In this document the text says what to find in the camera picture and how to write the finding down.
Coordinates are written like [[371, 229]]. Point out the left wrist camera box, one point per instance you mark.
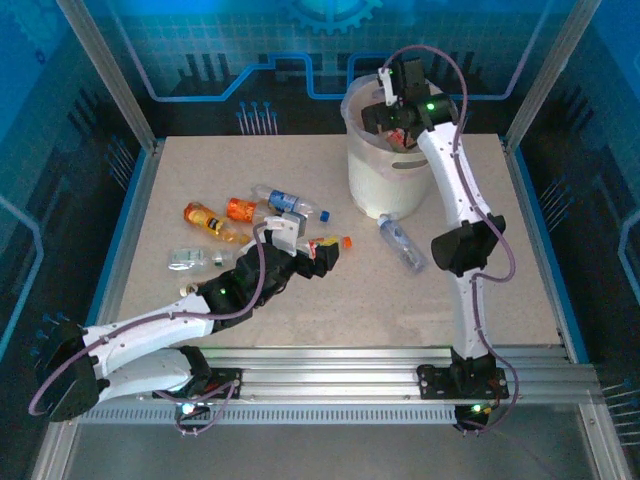
[[285, 235]]

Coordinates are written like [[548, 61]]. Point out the orange juice bottle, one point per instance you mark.
[[205, 217]]

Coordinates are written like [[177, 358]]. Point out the slim clear bottle white cap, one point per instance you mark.
[[402, 242]]

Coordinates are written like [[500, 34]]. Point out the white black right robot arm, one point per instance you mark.
[[450, 170]]

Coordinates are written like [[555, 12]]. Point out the blue label bottle blue cap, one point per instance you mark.
[[282, 200]]

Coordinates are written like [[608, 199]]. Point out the blue aluminium table side rail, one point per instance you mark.
[[530, 200], [141, 200]]

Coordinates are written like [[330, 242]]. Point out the aluminium frame post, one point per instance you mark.
[[107, 70], [550, 65]]

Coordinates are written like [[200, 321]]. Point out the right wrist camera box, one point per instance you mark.
[[387, 87]]

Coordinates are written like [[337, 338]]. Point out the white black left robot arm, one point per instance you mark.
[[145, 330]]

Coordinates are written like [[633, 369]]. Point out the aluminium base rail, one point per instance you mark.
[[325, 372]]

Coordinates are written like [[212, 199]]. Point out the black base connector with light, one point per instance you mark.
[[472, 417], [187, 407]]

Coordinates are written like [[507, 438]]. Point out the aluminium lower frame rail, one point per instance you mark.
[[605, 445], [55, 445]]

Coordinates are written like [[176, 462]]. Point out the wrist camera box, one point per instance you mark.
[[285, 235], [387, 87]]

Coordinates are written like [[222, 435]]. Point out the white plastic bin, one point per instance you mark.
[[385, 195]]

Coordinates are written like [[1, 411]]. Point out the orange label bottle brown cap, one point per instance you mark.
[[242, 210]]

